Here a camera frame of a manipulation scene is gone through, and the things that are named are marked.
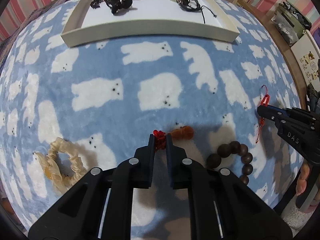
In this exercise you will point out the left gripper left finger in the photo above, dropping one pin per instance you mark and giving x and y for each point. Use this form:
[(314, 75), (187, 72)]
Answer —
[(99, 205)]

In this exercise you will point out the black plastic hair claw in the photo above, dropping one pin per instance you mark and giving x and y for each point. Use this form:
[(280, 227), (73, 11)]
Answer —
[(117, 5)]

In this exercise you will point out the striped knitted blanket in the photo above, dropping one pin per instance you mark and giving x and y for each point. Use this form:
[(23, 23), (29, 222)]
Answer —
[(6, 44)]

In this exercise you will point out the green storage box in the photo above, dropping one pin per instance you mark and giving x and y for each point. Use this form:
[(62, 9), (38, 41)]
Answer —
[(290, 22)]

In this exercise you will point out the person hand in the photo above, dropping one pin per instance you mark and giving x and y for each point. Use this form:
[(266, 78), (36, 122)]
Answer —
[(302, 179)]

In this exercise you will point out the white cardboard tray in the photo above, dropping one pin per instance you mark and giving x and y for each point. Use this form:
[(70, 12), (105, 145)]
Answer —
[(147, 17)]

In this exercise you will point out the orange gourd red knot charm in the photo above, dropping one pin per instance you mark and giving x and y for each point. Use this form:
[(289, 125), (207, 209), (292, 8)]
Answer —
[(183, 133)]

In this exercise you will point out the blue polar bear blanket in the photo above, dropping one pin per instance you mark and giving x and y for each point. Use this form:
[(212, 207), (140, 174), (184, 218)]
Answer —
[(108, 97)]

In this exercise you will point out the bear pattern white box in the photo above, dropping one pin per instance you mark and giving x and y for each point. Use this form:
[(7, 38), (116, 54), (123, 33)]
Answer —
[(306, 52)]

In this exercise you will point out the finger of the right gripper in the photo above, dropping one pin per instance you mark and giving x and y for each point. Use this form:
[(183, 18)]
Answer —
[(301, 115), (275, 114)]

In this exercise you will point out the wooden desk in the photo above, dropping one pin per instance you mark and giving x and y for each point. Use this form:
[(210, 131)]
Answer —
[(284, 49)]

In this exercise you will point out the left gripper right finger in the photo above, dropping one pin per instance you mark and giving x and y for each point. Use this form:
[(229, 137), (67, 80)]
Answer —
[(221, 205)]

